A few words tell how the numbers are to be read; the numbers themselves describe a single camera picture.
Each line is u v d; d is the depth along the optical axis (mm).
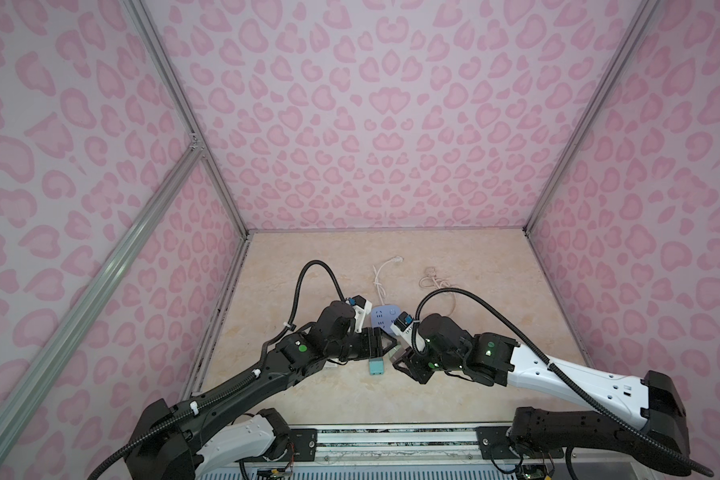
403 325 647
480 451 727
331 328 570
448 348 560
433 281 1010
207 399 446
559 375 458
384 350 698
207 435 422
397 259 1099
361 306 711
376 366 844
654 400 416
